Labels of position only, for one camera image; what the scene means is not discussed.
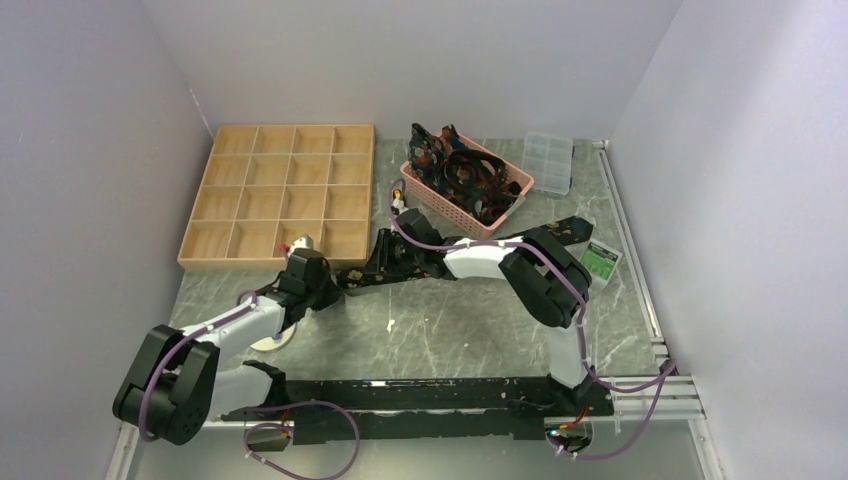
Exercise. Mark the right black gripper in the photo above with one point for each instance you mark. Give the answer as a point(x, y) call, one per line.
point(381, 256)

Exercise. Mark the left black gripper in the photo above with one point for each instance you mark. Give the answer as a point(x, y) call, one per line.
point(332, 294)

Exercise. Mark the black gold patterned tie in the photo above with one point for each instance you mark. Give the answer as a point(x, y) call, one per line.
point(569, 231)

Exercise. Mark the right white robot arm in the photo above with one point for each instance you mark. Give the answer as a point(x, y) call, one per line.
point(551, 283)

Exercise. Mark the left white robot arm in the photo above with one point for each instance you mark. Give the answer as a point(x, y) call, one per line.
point(175, 382)

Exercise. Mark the white tape roll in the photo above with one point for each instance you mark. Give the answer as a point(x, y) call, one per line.
point(276, 342)

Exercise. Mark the pile of patterned ties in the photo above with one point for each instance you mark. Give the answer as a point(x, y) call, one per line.
point(475, 181)

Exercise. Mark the pink plastic basket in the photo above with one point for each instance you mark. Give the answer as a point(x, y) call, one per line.
point(457, 216)

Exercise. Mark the wooden compartment tray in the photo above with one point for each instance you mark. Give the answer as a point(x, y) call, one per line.
point(265, 186)

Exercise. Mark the clear plastic organizer box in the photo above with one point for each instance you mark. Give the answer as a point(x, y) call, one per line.
point(548, 160)

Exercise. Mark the green screw bit box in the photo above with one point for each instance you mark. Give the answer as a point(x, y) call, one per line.
point(601, 261)

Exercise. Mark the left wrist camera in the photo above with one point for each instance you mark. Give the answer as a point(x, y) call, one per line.
point(297, 244)

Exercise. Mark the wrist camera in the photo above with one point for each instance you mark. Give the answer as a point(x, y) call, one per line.
point(398, 206)
point(297, 244)

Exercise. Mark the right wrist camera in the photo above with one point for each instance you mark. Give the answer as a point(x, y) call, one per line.
point(398, 206)

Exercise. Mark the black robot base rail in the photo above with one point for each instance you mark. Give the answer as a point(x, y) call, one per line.
point(522, 408)

